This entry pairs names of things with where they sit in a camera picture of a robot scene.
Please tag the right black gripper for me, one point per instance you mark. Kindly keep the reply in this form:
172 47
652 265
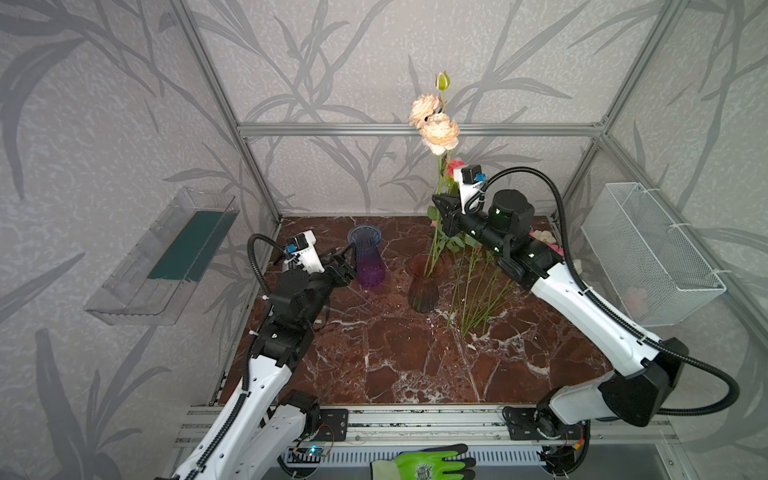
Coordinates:
454 216

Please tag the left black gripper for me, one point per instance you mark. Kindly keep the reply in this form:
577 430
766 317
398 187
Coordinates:
345 272

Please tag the pink red rose stem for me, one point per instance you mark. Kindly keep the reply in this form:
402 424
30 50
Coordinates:
446 185

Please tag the red glass vase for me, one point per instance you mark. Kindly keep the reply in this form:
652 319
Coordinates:
423 293

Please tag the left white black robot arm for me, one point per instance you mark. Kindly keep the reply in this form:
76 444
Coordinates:
255 427

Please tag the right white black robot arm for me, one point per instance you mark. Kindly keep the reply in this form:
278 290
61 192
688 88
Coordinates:
646 368

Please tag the blue purple glass vase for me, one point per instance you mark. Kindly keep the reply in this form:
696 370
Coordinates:
370 267

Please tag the pink white flower bunch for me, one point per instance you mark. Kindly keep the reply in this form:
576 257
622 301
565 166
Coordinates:
480 286

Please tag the green circuit board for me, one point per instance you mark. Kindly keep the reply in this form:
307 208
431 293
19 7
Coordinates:
310 454

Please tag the green work glove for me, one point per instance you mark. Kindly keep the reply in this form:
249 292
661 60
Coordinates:
437 463

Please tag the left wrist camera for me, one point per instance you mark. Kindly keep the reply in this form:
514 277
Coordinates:
300 253

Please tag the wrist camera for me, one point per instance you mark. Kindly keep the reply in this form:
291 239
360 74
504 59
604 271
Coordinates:
471 180
300 253

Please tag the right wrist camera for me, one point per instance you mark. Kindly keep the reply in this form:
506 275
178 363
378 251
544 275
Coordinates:
471 180

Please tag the aluminium cage frame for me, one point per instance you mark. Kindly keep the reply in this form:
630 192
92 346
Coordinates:
683 130

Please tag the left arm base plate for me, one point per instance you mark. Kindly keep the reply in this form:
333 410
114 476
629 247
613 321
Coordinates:
326 425

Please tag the clear plastic wall shelf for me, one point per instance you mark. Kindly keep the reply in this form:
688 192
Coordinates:
152 285

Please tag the white wire mesh basket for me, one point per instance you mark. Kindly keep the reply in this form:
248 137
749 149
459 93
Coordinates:
658 274

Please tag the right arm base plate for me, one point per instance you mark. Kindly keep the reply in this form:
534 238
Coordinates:
528 423

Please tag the aluminium front rail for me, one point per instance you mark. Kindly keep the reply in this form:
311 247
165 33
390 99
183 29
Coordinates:
473 424

